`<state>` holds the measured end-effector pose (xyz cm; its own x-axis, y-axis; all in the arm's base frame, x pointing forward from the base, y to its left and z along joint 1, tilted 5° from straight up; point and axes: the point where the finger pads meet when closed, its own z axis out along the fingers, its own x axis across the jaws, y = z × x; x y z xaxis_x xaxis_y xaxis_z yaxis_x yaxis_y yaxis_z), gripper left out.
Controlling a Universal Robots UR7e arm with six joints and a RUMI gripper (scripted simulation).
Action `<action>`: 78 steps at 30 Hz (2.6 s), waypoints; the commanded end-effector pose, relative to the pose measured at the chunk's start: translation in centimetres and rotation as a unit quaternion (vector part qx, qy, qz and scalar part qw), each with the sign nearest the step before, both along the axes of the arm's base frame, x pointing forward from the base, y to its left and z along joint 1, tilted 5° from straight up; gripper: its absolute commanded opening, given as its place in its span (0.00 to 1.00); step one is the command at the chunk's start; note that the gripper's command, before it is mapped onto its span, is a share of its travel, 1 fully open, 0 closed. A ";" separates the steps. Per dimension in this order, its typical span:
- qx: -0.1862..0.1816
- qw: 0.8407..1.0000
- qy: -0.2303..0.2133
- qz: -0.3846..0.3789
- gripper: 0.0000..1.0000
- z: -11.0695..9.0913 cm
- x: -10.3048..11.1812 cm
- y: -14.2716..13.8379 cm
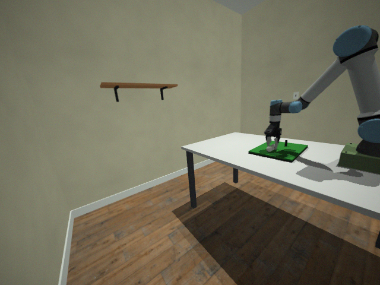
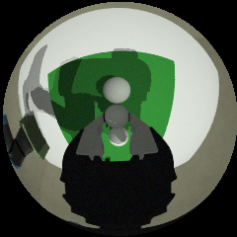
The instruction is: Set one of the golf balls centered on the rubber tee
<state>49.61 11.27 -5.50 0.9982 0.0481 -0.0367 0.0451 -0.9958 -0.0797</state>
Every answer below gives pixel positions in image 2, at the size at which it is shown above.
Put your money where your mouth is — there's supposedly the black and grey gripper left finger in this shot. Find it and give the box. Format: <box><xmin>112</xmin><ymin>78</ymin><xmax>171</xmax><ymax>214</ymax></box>
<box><xmin>60</xmin><ymin>114</ymin><xmax>105</xmax><ymax>183</ymax></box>

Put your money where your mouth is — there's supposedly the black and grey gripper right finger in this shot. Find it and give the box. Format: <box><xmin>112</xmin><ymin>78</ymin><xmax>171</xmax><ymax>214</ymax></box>
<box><xmin>128</xmin><ymin>113</ymin><xmax>177</xmax><ymax>182</ymax></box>

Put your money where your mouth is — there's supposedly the green turf mat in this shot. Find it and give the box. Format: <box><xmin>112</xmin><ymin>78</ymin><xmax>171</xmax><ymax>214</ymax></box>
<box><xmin>47</xmin><ymin>51</ymin><xmax>175</xmax><ymax>161</ymax></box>

